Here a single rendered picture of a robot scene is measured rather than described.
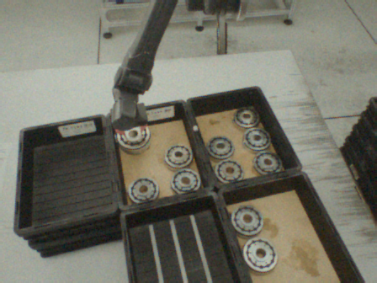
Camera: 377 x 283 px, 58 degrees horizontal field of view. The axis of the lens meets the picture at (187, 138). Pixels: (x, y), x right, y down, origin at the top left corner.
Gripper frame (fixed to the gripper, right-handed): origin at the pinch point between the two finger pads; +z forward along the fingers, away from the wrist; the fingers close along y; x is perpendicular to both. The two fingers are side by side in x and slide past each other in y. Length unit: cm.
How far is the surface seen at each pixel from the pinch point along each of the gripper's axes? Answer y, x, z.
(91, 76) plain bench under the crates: -16, 66, 37
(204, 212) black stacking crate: 17.3, -23.2, 19.9
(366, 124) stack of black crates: 119, 18, 59
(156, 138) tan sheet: 7.9, 10.3, 21.4
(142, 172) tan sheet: 0.2, -3.2, 20.5
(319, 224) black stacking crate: 50, -37, 15
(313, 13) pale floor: 185, 180, 117
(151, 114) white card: 7.8, 17.4, 15.6
